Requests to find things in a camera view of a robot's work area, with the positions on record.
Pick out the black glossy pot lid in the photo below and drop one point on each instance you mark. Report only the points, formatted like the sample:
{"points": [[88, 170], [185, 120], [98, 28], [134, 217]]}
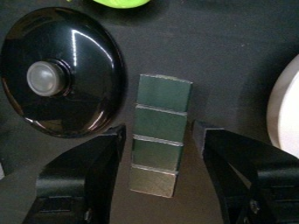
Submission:
{"points": [[61, 73]]}

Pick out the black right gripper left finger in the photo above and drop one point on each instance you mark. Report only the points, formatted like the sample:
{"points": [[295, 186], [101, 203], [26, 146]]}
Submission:
{"points": [[82, 175]]}

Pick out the white round plate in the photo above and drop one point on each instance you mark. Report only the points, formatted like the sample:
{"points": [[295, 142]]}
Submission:
{"points": [[285, 112]]}

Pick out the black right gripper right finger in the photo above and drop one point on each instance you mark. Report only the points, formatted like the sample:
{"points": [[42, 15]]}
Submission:
{"points": [[240, 166]]}

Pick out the lime green toy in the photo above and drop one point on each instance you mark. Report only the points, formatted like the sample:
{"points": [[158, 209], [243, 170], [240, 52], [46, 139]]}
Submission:
{"points": [[121, 3]]}

